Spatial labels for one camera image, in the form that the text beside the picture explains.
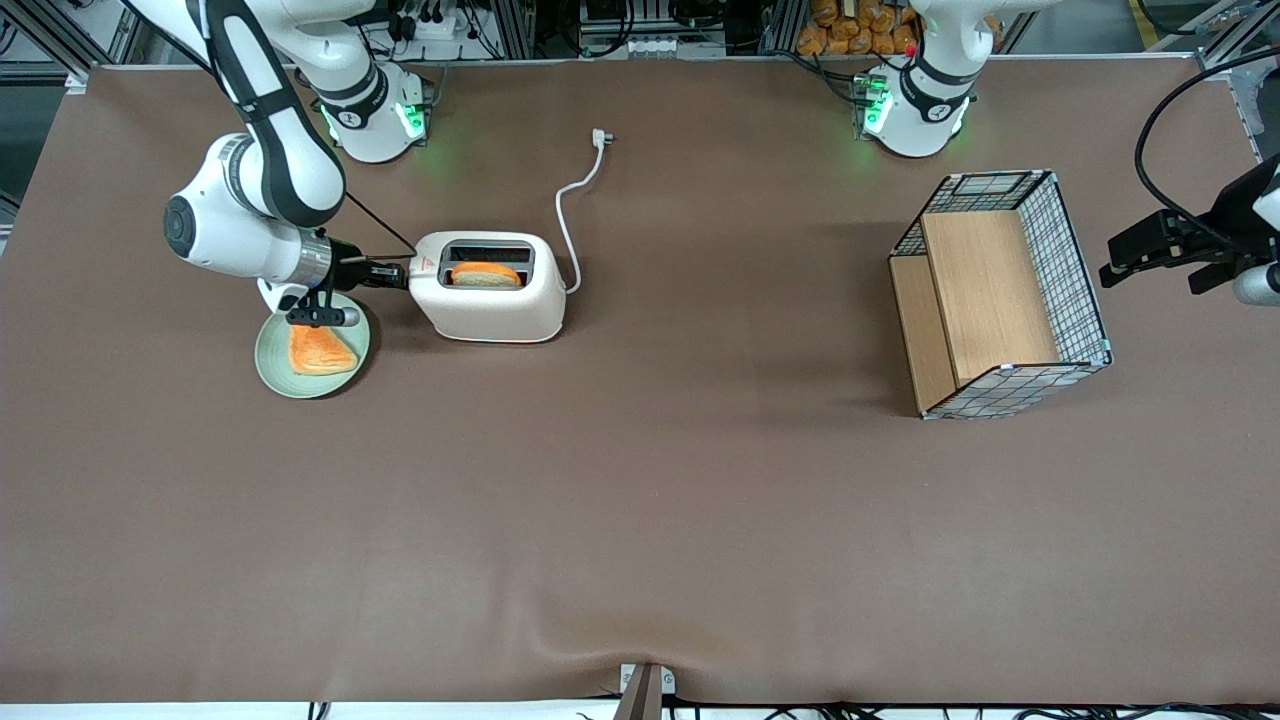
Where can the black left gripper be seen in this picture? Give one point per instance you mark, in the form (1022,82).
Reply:
(1226,222)

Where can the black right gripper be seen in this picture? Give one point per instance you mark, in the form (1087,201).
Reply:
(349,270)

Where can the triangular orange pastry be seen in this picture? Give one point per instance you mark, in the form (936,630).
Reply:
(318,352)

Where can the brown table cover cloth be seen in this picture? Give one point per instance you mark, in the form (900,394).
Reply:
(700,500)

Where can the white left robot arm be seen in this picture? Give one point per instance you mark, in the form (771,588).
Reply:
(915,110)

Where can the bag of orange buns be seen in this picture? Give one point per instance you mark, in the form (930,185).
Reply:
(860,30)

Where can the metal table clamp bracket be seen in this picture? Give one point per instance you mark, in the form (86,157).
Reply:
(645,692)

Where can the pale green round plate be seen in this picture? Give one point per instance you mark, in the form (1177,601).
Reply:
(275,365)

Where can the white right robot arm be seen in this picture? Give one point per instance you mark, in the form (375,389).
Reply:
(230,240)

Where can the white two-slot toaster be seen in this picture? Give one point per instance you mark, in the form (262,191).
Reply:
(490,315)

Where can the toast bread slice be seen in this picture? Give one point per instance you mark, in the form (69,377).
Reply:
(487,276)

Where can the white power strip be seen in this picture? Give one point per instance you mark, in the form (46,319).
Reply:
(432,25)

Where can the white terminal block row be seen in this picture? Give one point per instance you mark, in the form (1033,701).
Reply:
(670,48)

